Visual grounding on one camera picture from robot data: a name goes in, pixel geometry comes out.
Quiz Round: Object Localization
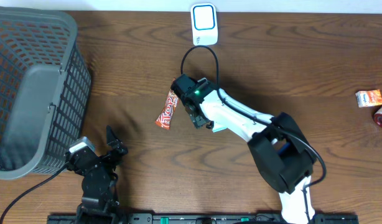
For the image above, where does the red Top snack bag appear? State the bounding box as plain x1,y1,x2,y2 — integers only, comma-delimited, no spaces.
155,90,179,129

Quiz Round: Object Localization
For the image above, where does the small orange snack packet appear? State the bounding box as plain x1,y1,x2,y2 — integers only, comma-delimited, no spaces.
355,90,382,108

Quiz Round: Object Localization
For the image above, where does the teal wet wipes pack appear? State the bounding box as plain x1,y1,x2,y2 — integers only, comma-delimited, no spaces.
212,122,226,133

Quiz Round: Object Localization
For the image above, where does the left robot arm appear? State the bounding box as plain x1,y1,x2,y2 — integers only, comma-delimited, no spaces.
65,126,128,224

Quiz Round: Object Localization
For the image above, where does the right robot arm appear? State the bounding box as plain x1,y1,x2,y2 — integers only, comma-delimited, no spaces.
171,74,317,223

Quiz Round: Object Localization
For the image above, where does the white barcode scanner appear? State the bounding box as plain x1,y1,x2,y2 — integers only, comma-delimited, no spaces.
190,3,218,45

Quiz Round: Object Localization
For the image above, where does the grey plastic shopping basket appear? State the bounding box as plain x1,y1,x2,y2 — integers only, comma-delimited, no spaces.
0,6,91,180

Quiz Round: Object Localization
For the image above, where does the right black cable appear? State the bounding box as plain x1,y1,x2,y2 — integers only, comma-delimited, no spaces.
180,45,327,224

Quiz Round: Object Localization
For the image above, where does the black cable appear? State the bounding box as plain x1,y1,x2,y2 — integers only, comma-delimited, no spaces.
180,45,327,224
0,164,69,224

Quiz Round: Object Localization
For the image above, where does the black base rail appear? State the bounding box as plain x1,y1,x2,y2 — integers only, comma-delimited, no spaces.
47,212,360,224

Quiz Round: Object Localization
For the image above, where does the left black cable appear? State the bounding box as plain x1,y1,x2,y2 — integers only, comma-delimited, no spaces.
0,164,69,224

